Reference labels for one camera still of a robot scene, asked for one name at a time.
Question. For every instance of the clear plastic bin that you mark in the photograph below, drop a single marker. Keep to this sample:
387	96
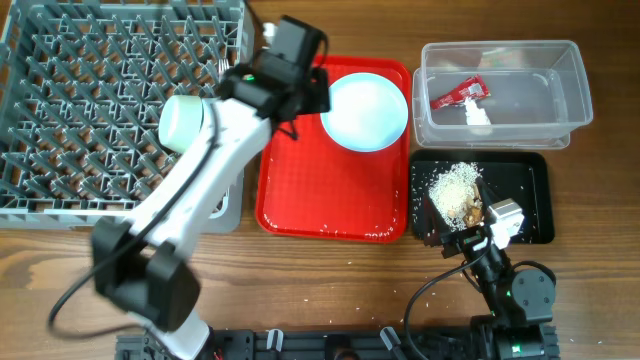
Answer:
538	94

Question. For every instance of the green bowl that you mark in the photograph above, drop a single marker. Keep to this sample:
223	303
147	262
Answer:
180	122

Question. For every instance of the red sauce packet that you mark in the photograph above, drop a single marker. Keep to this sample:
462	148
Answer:
472	88

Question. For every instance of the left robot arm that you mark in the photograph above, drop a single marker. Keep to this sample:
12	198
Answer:
140	263

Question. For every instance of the rice and food scraps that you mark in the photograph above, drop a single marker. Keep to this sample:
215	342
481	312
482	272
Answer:
455	195

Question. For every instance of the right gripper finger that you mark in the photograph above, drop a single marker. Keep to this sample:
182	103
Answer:
488	200
436	232

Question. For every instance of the white napkin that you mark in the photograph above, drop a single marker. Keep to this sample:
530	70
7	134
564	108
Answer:
476	118

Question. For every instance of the light blue plate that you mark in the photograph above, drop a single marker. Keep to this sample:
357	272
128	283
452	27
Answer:
369	113

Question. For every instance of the white plastic fork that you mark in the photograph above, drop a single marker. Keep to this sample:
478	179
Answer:
223	65

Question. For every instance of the grey dishwasher rack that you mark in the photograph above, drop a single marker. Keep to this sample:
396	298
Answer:
83	84

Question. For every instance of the red plastic tray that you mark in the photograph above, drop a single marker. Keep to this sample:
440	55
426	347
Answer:
313	187

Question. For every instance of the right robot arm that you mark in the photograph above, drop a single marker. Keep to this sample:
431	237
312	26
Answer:
519	296

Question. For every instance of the black waste tray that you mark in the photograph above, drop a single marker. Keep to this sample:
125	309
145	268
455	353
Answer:
521	176

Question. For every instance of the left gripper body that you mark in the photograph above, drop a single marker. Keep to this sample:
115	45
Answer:
315	91

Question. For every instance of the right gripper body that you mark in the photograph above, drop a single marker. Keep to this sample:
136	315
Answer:
461	239

